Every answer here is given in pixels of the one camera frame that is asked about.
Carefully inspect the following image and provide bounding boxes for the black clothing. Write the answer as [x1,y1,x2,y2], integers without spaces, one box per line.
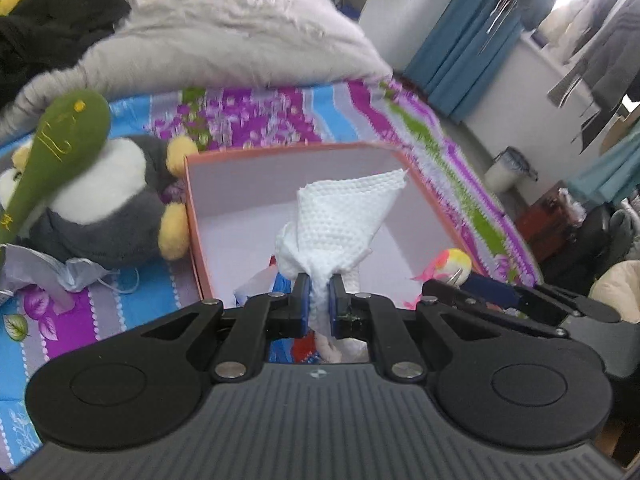
[0,0,132,106]

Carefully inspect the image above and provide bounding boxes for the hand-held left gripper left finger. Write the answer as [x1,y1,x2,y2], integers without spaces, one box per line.
[132,273,312,381]

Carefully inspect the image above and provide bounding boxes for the cream bag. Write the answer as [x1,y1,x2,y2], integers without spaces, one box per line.
[589,260,640,324]

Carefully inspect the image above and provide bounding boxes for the white paper towel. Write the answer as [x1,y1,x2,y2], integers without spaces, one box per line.
[274,169,408,365]

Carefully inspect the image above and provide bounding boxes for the cream hanging coat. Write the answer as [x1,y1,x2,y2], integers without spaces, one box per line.
[532,0,592,63]

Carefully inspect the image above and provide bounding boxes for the white wardrobe panel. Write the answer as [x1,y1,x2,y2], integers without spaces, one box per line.
[359,0,453,75]

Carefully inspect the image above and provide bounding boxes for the yellow pink plush ball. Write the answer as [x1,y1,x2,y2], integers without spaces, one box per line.
[412,248,473,311]

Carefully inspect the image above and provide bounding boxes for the teal cloth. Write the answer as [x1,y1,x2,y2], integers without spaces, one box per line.
[565,135,640,207]

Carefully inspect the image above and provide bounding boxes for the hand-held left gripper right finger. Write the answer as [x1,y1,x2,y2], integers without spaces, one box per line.
[327,274,506,383]

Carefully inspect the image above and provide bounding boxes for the grey white penguin plush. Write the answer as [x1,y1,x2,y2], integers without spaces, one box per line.
[0,135,201,270]

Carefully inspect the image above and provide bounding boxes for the grey face mask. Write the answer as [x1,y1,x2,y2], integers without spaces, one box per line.
[0,244,141,312]

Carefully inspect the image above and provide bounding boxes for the grey fluffy blanket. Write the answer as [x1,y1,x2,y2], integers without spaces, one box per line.
[0,0,394,136]

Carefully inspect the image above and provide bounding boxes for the pink cardboard box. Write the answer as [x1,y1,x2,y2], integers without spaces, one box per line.
[184,142,488,364]

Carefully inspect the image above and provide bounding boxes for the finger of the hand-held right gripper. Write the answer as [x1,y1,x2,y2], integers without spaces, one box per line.
[470,274,622,324]
[421,279,571,339]

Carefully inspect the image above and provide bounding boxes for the red-brown wooden cabinet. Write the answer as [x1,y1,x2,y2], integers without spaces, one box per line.
[515,182,587,262]

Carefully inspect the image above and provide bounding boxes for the shiny red snack packet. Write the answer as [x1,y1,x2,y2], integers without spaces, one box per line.
[291,338,317,362]

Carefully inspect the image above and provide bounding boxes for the green plush club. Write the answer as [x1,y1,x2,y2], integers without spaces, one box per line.
[0,89,112,261]

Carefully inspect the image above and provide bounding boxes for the brown cardboard box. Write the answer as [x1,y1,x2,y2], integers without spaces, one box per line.
[600,105,640,156]

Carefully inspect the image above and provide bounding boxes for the black bag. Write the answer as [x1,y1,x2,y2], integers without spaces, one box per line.
[540,204,615,287]

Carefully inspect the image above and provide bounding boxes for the colourful striped bedsheet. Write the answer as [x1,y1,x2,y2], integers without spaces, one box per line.
[0,79,544,467]

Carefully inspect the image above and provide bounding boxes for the blue curtain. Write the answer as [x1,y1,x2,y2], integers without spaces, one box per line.
[404,0,538,122]

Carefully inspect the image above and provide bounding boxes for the white trash bin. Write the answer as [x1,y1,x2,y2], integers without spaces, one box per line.
[484,146,539,194]

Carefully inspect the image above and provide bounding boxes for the grey hanging coat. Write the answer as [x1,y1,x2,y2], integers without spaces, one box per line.
[547,0,640,111]

